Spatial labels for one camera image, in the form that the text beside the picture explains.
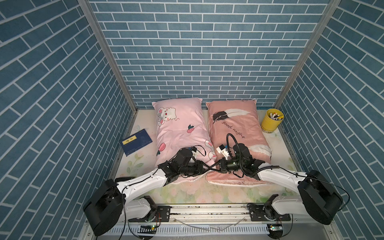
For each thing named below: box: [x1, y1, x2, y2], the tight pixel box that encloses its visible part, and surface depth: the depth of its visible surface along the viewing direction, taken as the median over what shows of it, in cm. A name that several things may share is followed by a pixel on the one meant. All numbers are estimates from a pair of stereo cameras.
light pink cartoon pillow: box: [152, 98, 217, 184], surface depth 98 cm
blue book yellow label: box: [119, 128, 153, 157], surface depth 102 cm
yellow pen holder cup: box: [261, 108, 285, 134], surface depth 103 cm
